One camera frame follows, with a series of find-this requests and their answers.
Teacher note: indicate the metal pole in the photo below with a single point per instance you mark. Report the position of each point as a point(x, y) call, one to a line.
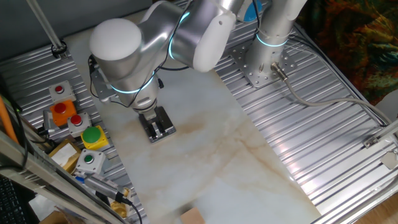
point(46, 28)

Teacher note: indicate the grey box flat red button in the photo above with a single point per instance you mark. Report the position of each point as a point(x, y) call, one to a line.
point(68, 93)

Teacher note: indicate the silver digital scale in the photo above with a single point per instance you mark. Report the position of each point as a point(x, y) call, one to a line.
point(168, 121)

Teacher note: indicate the aluminium frame bar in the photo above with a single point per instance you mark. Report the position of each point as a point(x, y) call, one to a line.
point(388, 129)

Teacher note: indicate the orange pole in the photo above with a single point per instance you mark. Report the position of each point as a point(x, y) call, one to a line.
point(6, 121)

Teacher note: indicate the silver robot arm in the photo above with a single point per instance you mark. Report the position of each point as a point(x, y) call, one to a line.
point(124, 62)

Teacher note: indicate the marble pattern board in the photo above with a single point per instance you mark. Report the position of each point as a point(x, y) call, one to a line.
point(202, 171)

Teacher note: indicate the white tag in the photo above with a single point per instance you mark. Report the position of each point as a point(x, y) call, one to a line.
point(390, 160)

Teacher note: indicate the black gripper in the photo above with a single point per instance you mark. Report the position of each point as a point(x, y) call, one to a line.
point(150, 118)

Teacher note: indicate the colourful patterned cloth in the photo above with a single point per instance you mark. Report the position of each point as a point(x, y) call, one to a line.
point(357, 46)

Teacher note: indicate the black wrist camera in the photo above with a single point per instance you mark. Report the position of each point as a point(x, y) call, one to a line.
point(91, 62)

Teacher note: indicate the wooden block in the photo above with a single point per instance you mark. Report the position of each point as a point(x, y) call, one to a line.
point(192, 217)

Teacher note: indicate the silver ribbed camera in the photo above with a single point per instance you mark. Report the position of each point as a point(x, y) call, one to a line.
point(102, 186)

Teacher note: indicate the small metal bracket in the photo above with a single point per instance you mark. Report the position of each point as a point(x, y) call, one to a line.
point(371, 142)

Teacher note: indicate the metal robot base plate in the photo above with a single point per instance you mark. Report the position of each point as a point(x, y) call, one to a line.
point(248, 74)

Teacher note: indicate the grey box green button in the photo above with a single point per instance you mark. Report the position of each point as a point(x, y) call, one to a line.
point(98, 165)

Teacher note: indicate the black pole clamp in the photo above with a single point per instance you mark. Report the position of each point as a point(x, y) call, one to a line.
point(56, 51)

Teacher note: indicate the yellow packaging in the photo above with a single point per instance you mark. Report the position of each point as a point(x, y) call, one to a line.
point(119, 210)

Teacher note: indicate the blue and white device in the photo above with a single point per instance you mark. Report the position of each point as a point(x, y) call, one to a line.
point(248, 14)

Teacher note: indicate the cardboard box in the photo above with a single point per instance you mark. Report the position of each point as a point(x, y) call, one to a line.
point(53, 219)

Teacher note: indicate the aluminium frame beam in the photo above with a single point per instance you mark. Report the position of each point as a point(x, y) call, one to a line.
point(31, 168)

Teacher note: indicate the blue tissue pack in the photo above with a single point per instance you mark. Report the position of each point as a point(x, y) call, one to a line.
point(79, 180)

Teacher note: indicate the white paper sheet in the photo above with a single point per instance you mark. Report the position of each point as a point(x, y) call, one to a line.
point(40, 205)

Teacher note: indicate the orange box red button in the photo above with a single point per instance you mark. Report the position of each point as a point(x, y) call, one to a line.
point(66, 116)

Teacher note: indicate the silver camera mount bracket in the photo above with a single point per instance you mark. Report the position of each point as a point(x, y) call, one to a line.
point(101, 87)

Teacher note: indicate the yellow box green mushroom button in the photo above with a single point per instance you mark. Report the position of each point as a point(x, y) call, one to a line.
point(99, 144)

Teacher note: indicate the grey box red mushroom button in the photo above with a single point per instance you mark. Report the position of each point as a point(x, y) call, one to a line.
point(74, 130)

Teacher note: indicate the black keyboard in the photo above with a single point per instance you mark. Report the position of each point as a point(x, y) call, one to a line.
point(11, 202)

